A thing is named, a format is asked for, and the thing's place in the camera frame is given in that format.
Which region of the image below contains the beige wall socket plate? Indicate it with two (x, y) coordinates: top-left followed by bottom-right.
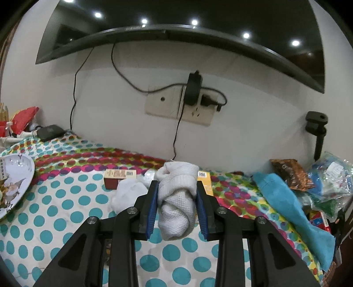
(145, 86), (218, 127)

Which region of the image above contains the black flat television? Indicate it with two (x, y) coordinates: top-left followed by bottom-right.
(35, 0), (326, 94)

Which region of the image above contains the clear plastic bag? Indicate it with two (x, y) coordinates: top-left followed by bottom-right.
(303, 152), (353, 221)

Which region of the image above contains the white knit sock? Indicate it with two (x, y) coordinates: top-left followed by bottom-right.
(156, 161), (199, 241)

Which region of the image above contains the black power adapter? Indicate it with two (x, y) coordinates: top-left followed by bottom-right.
(184, 71), (203, 107)

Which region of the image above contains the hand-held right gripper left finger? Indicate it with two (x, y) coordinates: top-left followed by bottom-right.
(33, 180), (160, 287)

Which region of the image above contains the brown box with tan label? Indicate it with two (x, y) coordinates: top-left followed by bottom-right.
(104, 169), (137, 190)

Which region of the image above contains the black adapter cable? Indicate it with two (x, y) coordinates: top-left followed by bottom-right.
(172, 85), (186, 162)

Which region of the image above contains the yellow box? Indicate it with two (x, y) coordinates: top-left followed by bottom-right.
(197, 170), (214, 197)

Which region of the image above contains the polka dot tablecloth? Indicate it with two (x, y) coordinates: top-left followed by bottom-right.
(0, 131), (340, 287)

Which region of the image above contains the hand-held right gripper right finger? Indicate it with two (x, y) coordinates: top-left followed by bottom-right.
(195, 181), (322, 287)

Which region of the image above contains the white printed plate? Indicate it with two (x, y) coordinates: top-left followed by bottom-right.
(0, 154), (35, 221)

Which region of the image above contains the black television power cable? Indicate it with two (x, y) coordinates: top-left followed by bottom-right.
(111, 41), (188, 93)

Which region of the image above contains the teal towel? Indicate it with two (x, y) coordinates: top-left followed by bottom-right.
(252, 172), (336, 272)

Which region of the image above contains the red book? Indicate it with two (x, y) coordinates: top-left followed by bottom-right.
(309, 211), (335, 235)

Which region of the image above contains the black clamp mount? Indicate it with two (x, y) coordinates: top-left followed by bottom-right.
(306, 111), (329, 162)

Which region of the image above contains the black wall plug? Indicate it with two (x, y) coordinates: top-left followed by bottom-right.
(201, 94), (222, 112)

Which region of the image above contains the black set-top box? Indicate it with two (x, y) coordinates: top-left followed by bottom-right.
(36, 125), (65, 142)

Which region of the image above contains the thin black cable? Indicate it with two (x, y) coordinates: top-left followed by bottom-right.
(69, 47), (95, 131)

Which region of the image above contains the brown snack packet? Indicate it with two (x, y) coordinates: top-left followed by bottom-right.
(270, 159), (315, 191)

